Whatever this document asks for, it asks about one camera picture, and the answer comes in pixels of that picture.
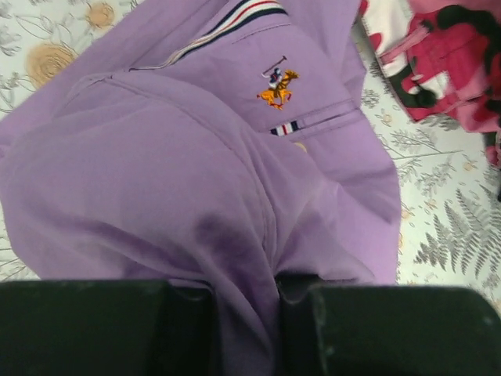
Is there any floral table mat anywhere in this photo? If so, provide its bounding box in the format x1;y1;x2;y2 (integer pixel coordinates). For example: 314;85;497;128
1;1;500;304

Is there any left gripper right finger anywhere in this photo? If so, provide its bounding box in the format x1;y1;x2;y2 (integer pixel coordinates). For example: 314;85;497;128
277;276;500;375

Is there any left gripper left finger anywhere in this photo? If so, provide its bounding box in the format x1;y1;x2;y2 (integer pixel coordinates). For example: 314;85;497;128
1;281;214;375

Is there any pink red patterned cloth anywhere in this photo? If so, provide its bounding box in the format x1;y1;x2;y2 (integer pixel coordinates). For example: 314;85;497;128
359;0;500;167

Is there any purple polo shirt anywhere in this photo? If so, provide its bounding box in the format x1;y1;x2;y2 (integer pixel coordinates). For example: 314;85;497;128
1;1;401;375

